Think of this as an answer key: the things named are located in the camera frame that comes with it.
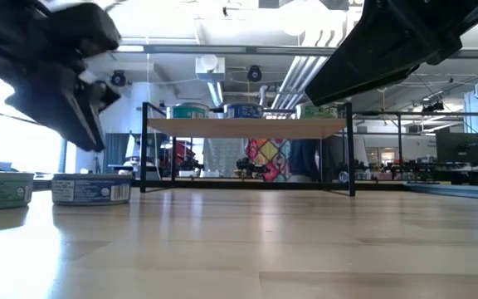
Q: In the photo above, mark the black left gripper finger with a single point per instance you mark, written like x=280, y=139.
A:
x=64, y=108
x=108, y=94

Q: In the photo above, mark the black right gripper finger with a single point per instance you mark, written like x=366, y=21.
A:
x=388, y=25
x=388, y=68

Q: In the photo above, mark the silver-lid teal-label can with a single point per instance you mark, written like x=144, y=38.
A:
x=187, y=112

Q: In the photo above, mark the gold-lid green-label can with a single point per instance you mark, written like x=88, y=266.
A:
x=320, y=113
x=2, y=191

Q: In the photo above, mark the silver-lid blue-label barcode can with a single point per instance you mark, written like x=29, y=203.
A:
x=91, y=190

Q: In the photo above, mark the wooden shelf black metal legs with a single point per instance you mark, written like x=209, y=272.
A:
x=247, y=128

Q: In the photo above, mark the black round ceiling speaker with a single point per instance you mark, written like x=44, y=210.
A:
x=254, y=74
x=118, y=76

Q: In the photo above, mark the white round column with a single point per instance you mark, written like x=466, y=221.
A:
x=137, y=95

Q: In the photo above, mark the bright window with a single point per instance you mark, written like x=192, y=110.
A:
x=27, y=149

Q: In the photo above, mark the black metal rack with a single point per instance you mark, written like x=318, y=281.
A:
x=430, y=113

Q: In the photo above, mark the grey curtain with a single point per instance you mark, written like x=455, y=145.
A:
x=118, y=155

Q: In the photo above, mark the white ceiling pipe bundle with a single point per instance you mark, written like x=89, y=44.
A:
x=297, y=74

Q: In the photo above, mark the black computer monitor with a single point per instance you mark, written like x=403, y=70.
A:
x=463, y=147

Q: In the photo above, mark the grey ceiling beam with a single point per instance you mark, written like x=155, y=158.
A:
x=222, y=50

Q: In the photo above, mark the grey patterned cloth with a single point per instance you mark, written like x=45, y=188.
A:
x=222, y=158

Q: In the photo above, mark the black hanging camera rig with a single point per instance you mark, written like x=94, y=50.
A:
x=432, y=108

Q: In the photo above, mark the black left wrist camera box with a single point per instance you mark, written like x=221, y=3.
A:
x=85, y=29

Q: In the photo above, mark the white square duct box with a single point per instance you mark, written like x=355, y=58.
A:
x=210, y=68

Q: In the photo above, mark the black metal table frame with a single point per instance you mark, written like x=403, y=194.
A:
x=450, y=191

